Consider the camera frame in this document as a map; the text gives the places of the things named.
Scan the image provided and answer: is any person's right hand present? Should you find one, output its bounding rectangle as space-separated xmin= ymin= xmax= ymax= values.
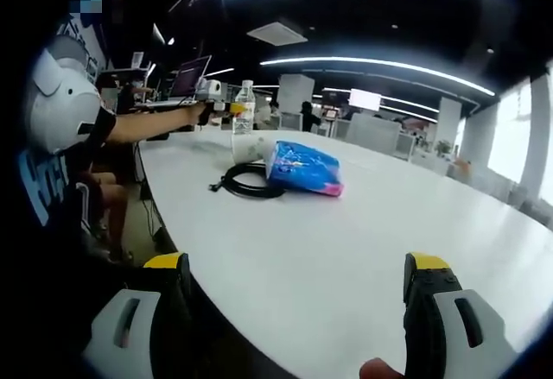
xmin=360 ymin=357 xmax=405 ymax=379

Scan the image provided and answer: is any open silver laptop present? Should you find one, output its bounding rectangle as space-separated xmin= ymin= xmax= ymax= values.
xmin=170 ymin=54 xmax=213 ymax=106

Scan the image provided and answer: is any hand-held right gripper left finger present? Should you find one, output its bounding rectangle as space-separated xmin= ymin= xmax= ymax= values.
xmin=84 ymin=252 xmax=195 ymax=379

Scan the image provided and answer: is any person in dark shirt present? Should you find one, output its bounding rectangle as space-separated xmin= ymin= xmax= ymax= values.
xmin=16 ymin=106 xmax=118 ymax=246

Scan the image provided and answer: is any white wall display screen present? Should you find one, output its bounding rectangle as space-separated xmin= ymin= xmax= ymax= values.
xmin=348 ymin=88 xmax=384 ymax=111

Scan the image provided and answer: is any person's leg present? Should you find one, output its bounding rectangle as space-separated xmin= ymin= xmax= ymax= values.
xmin=88 ymin=170 xmax=133 ymax=263

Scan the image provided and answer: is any blue tissue packet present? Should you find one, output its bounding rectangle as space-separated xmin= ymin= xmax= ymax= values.
xmin=264 ymin=139 xmax=346 ymax=199

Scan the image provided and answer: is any wide window with blinds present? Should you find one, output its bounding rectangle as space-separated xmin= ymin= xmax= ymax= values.
xmin=539 ymin=61 xmax=553 ymax=207

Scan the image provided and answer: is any clear plastic water bottle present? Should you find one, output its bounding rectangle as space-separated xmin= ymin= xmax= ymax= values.
xmin=232 ymin=79 xmax=256 ymax=136

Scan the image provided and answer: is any black cable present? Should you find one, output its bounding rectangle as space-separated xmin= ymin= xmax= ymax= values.
xmin=209 ymin=161 xmax=286 ymax=199

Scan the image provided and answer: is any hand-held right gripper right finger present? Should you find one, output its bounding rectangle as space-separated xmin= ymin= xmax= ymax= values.
xmin=403 ymin=251 xmax=507 ymax=379

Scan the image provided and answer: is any white desk partition panel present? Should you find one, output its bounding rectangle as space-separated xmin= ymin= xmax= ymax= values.
xmin=347 ymin=115 xmax=403 ymax=155

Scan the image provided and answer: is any long ceiling light strip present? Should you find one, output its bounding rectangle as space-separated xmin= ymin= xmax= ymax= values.
xmin=258 ymin=56 xmax=496 ymax=97

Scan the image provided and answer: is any narrow window with blinds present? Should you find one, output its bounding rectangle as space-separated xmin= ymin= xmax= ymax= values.
xmin=487 ymin=80 xmax=533 ymax=184

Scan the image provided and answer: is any ceiling air vent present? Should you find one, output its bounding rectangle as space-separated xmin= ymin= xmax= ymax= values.
xmin=246 ymin=20 xmax=308 ymax=46

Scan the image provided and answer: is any white table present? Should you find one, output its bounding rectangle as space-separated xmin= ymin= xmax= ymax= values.
xmin=137 ymin=130 xmax=553 ymax=379

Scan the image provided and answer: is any white paper cup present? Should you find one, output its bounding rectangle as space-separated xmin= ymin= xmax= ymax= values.
xmin=231 ymin=133 xmax=271 ymax=165

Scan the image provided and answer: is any white chest-worn device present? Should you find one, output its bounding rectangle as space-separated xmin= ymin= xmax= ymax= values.
xmin=23 ymin=35 xmax=105 ymax=155

